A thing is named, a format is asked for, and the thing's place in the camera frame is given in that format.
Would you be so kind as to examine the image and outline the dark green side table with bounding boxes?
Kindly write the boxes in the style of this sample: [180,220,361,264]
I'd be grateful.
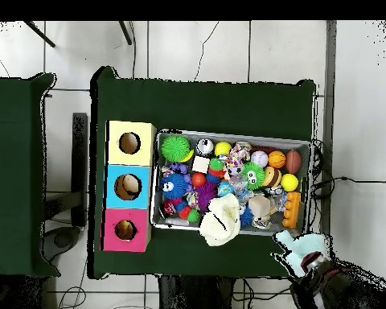
[0,72,59,278]

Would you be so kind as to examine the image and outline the plain green spiky ball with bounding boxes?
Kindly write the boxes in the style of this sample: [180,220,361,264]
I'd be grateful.
[160,134,194,163]

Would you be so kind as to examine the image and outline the mint green cloth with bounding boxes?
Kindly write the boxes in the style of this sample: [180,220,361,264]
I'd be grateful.
[272,231,333,279]

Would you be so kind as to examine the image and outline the brown rubber ball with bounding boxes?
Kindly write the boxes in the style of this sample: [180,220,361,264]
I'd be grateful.
[285,150,303,175]

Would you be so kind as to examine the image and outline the black tripod leg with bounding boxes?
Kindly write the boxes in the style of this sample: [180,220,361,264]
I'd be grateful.
[23,20,55,48]
[118,20,133,46]

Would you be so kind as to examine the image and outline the tan wooden block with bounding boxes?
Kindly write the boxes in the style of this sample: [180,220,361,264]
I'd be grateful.
[248,194,273,220]

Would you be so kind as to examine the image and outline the white baseball toy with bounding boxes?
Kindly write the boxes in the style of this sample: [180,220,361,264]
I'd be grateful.
[250,150,269,168]

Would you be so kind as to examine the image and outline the orange basketball toy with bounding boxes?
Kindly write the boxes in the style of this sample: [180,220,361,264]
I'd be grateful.
[268,150,287,170]

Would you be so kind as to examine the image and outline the dark blue spiky ball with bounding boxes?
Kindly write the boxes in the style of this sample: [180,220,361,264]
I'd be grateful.
[161,173,191,201]

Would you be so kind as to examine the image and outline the purple spiky toy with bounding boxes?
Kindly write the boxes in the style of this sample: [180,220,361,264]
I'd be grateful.
[194,182,222,212]

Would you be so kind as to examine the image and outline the black flat panel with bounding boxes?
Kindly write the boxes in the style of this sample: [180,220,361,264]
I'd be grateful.
[72,112,89,228]

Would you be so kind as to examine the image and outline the wooden box three holes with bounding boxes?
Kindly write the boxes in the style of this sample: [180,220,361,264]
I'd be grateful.
[102,120,158,253]

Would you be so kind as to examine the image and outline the pale yellow cloth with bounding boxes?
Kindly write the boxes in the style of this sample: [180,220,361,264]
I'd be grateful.
[199,193,243,248]

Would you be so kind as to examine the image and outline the shallow wire mesh bin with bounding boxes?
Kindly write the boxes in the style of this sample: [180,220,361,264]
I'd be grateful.
[150,131,313,239]

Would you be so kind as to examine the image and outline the orange plastic block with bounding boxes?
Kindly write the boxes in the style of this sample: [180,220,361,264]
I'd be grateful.
[282,191,303,230]

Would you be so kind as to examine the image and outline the yellow ball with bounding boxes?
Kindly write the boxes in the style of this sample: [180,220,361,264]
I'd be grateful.
[214,141,232,157]

